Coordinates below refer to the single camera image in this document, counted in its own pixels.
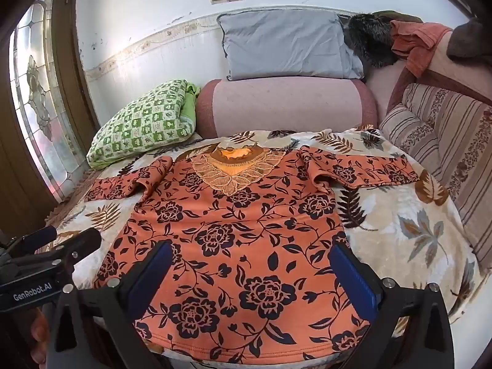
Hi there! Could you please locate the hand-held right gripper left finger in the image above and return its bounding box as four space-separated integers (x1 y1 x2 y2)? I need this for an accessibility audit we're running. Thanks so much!
46 240 173 369

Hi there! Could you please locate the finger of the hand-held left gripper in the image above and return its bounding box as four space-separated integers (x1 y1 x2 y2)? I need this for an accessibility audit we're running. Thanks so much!
8 228 102 274
0 225 58 256

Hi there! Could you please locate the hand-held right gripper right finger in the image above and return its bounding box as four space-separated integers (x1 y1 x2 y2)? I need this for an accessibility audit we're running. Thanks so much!
330 243 462 369

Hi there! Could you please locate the orange floral shirt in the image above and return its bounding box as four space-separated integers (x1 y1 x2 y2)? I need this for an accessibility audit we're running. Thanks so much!
85 144 419 366

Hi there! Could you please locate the person's left hand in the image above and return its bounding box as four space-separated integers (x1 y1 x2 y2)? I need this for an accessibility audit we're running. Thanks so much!
31 309 50 354

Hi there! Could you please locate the brown fringed bedspread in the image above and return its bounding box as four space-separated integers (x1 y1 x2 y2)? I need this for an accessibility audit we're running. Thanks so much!
42 169 97 224

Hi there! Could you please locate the leaf-print blanket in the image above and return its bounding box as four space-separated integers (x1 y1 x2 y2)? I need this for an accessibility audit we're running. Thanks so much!
36 127 481 369

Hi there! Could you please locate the wooden door with patterned glass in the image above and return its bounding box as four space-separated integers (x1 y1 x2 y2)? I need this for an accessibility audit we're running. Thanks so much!
0 0 101 239

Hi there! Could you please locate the green checked pillow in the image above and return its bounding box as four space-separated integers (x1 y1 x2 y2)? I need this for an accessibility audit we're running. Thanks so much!
85 79 200 170

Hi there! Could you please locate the striped cushion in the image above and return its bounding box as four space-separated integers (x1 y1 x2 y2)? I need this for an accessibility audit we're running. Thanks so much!
379 82 492 273

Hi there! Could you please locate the pink bolster cushion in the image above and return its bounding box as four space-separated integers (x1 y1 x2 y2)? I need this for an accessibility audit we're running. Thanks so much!
195 77 379 139

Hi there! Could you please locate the pink sofa backrest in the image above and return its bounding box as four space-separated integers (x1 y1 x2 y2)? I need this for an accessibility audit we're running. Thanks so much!
365 27 492 118

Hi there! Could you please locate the black fur garment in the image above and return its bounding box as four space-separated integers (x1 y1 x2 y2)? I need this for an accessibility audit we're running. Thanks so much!
338 13 400 69

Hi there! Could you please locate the orange-red cloth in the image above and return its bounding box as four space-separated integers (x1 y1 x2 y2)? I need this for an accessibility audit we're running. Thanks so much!
390 20 454 78

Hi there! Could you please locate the grey pillow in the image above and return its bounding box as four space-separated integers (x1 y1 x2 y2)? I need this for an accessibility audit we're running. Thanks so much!
216 9 366 82

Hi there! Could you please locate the dark olive cloth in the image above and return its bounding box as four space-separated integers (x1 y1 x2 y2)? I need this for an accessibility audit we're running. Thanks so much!
371 10 423 24

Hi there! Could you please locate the dark brown cloth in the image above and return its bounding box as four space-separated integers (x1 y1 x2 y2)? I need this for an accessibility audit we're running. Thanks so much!
446 17 492 60

